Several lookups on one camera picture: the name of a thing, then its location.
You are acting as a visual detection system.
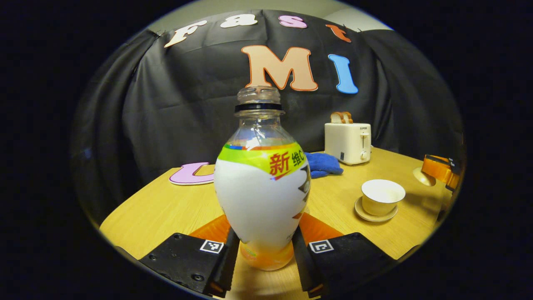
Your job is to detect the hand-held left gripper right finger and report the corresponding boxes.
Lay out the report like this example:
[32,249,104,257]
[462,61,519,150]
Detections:
[291,212,396,298]

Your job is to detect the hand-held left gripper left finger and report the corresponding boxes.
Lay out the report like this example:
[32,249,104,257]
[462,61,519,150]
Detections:
[139,215,241,298]

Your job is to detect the cream teacup lid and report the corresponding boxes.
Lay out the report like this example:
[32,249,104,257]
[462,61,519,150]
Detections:
[413,167,436,187]

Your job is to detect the cream ceramic teacup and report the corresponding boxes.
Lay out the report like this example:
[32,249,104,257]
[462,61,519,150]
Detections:
[361,179,406,216]

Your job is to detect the clear plastic water bottle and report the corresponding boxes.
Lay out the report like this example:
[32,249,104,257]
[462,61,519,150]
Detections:
[214,86,311,271]

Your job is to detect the cream ceramic saucer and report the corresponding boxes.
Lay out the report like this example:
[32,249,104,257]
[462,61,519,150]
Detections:
[355,196,399,223]

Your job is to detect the cream toaster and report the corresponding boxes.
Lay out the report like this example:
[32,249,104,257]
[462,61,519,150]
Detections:
[324,122,372,166]

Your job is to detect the pink letter cutout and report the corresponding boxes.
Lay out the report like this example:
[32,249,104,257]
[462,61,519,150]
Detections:
[169,162,216,186]

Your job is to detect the blue towel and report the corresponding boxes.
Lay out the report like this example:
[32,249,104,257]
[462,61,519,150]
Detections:
[304,152,344,179]

